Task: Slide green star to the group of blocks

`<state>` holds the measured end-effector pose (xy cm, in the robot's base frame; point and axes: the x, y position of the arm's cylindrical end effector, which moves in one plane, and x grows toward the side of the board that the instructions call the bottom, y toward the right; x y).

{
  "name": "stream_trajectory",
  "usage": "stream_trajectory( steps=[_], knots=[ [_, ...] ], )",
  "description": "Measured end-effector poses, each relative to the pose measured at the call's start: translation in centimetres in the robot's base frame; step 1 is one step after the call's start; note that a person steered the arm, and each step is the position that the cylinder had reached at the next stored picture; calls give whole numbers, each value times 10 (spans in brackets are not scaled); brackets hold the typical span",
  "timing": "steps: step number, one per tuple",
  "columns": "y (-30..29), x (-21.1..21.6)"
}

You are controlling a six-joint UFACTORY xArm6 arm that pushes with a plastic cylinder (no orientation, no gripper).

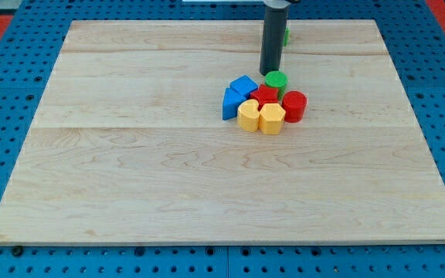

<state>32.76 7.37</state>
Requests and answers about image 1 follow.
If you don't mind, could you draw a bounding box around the green star block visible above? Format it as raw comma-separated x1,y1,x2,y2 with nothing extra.
283,28,290,46

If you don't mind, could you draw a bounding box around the red star block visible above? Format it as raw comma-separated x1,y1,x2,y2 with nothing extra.
250,84,279,110

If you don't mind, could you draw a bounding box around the yellow heart block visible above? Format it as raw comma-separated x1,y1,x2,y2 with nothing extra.
237,99,260,132

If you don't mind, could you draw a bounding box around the blue triangle block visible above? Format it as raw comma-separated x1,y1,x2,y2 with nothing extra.
222,88,246,120

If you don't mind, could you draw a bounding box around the yellow hexagon block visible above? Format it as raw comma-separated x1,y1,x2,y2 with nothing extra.
259,103,286,135

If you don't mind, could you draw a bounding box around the blue cube block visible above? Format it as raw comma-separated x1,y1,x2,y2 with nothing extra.
230,75,258,99

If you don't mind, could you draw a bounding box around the red cylinder block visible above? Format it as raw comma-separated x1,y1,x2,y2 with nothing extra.
281,90,307,123

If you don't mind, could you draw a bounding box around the green cylinder block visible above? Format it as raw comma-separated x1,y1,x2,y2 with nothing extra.
264,71,288,100

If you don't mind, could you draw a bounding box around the light wooden board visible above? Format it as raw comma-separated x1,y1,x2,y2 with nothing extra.
0,20,445,246

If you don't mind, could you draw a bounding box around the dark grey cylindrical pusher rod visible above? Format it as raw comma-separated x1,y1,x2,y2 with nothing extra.
260,0,290,76

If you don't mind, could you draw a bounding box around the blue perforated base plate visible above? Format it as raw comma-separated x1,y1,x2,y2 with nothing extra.
0,0,445,277

